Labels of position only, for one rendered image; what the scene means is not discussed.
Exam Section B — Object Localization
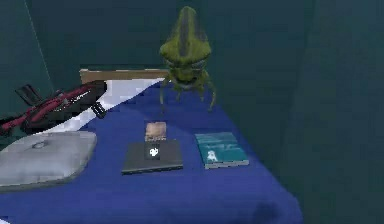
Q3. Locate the green squid plush toy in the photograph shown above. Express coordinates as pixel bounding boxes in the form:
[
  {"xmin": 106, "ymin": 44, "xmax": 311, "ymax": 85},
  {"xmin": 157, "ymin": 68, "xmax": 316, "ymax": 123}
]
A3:
[{"xmin": 158, "ymin": 5, "xmax": 218, "ymax": 113}]

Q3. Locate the dark grey closed laptop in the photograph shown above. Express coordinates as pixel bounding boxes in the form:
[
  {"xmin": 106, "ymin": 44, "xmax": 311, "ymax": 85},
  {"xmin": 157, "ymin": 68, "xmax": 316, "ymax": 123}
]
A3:
[{"xmin": 121, "ymin": 138, "xmax": 184, "ymax": 176}]

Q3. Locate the black and red bag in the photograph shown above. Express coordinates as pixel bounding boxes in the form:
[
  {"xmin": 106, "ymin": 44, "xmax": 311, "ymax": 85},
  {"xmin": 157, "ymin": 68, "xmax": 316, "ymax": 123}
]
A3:
[{"xmin": 0, "ymin": 79, "xmax": 108, "ymax": 137}]

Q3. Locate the small brown book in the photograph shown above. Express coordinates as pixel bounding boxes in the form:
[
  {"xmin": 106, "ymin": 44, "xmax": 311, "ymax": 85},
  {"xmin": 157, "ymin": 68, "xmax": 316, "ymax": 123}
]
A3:
[{"xmin": 144, "ymin": 121, "xmax": 168, "ymax": 143}]

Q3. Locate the teal book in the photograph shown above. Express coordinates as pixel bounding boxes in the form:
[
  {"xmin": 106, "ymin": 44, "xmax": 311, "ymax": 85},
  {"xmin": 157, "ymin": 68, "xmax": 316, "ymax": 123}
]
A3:
[{"xmin": 194, "ymin": 131, "xmax": 250, "ymax": 170}]

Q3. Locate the blue bed with wooden headboard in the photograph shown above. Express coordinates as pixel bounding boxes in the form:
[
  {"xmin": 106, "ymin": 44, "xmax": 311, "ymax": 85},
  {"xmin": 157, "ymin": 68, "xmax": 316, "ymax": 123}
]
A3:
[{"xmin": 0, "ymin": 68, "xmax": 304, "ymax": 224}]

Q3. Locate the grey pillow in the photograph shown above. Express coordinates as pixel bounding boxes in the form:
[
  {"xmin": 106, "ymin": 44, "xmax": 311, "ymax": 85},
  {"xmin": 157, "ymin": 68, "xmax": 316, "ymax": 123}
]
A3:
[{"xmin": 0, "ymin": 130, "xmax": 98, "ymax": 193}]

